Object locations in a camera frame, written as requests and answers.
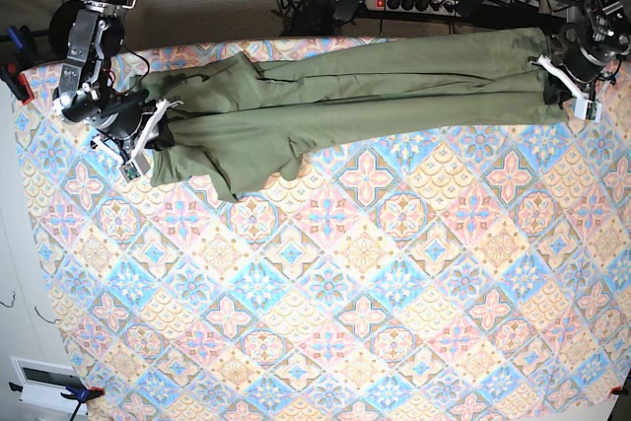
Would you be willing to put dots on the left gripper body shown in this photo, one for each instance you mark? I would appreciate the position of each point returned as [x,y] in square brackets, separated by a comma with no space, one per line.
[583,62]

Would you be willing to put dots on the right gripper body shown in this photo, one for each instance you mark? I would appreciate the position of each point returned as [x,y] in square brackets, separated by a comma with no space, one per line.
[123,117]

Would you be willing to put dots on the green t-shirt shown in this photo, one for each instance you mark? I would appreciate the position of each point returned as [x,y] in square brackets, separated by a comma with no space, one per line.
[242,121]

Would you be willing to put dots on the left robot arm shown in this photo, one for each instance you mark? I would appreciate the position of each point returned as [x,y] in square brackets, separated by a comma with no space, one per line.
[603,23]

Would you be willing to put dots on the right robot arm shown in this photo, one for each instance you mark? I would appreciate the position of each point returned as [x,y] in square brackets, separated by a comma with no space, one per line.
[86,35]

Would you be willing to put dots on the black round stool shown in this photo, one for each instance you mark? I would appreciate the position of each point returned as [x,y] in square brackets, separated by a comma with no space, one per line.
[60,26]

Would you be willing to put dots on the white power strip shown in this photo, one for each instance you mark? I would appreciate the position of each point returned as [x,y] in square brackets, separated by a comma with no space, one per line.
[434,7]

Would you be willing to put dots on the patterned tablecloth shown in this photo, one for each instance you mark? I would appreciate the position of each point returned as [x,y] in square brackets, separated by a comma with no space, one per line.
[465,273]

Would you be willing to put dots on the blue clamp bottom left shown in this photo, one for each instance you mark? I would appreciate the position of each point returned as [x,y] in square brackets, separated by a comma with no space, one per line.
[81,395]

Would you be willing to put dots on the orange clamp bottom right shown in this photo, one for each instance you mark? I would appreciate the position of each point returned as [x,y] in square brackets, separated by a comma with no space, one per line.
[620,391]

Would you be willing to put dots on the white wall outlet box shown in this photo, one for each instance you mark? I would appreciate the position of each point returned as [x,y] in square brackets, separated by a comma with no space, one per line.
[43,384]

